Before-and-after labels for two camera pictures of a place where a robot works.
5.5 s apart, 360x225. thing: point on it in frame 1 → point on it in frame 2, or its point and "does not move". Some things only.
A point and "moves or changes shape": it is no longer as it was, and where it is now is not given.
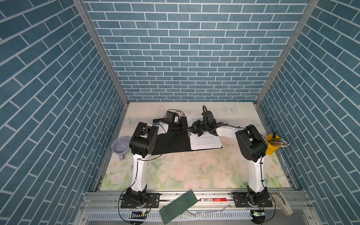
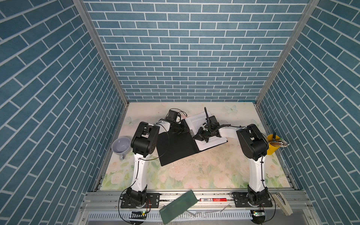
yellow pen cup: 271,149 does not move
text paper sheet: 206,141 moves or changes shape
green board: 177,206 does not move
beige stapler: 282,202 does not move
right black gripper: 195,129 → 200,136
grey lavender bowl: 120,146 does not move
